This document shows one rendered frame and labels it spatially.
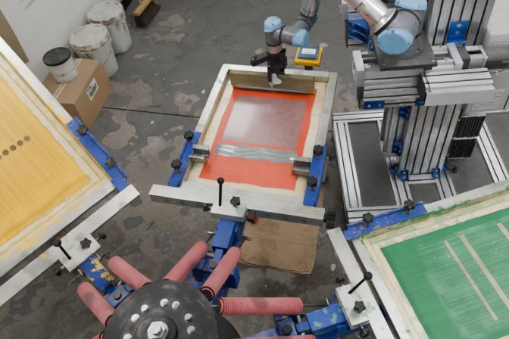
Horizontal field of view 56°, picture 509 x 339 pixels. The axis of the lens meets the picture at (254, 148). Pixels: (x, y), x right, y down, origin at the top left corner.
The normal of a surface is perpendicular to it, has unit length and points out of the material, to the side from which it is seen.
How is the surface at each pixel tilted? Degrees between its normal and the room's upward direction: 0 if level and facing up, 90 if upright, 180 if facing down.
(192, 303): 0
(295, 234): 1
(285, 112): 0
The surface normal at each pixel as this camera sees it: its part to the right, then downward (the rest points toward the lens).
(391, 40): -0.37, 0.77
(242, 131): -0.10, -0.66
